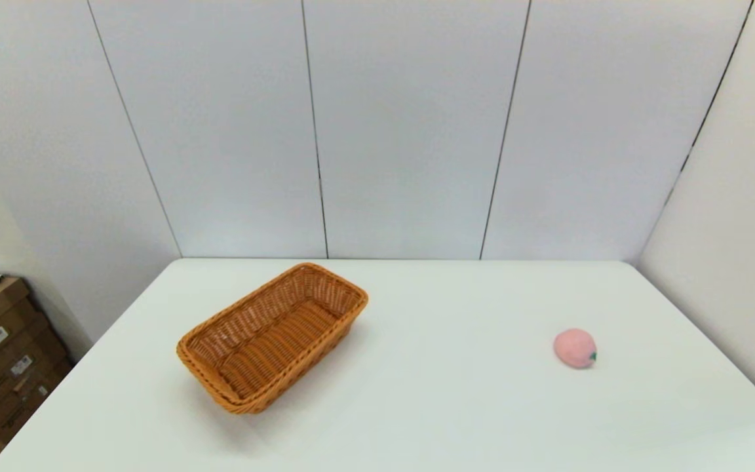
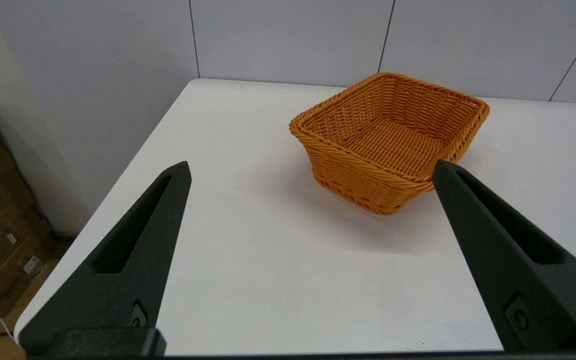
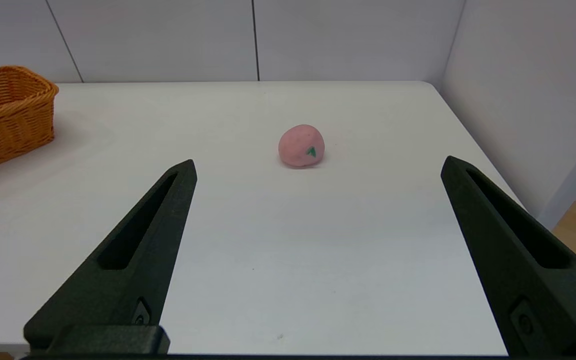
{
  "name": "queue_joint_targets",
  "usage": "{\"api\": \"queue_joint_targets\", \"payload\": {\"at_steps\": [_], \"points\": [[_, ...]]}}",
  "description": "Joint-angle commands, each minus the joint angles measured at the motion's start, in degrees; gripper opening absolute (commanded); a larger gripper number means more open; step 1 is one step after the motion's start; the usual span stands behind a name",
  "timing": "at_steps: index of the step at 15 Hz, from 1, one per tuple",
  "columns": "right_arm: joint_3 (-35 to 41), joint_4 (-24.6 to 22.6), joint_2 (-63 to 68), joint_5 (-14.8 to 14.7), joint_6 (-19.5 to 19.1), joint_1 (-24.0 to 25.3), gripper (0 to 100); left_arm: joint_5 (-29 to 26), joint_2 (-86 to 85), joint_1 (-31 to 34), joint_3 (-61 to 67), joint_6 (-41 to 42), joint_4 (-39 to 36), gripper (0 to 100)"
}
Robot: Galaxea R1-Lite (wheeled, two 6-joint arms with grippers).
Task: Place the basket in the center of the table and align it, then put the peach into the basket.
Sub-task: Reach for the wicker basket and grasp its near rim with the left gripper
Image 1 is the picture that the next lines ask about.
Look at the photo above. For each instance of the orange wicker basket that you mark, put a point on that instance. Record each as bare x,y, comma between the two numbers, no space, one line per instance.
272,341

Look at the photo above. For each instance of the pink plush peach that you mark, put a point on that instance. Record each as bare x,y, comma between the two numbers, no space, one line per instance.
573,347

